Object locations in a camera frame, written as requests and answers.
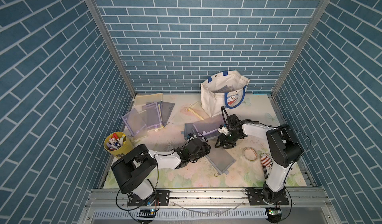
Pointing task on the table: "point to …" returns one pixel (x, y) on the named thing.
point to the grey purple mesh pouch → (204, 127)
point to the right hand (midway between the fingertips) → (219, 147)
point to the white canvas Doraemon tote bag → (211, 102)
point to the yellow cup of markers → (117, 144)
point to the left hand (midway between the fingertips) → (212, 152)
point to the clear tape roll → (250, 154)
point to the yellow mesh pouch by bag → (197, 109)
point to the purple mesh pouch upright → (153, 119)
